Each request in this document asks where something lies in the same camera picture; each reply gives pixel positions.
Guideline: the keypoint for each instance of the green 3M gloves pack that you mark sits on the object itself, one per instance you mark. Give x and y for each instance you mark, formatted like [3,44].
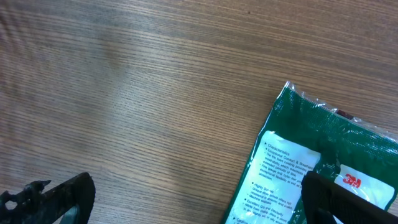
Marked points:
[303,134]

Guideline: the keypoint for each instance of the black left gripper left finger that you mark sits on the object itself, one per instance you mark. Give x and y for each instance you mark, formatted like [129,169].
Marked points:
[69,202]

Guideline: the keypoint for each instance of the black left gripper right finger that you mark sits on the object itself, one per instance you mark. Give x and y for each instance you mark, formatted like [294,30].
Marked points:
[325,201]

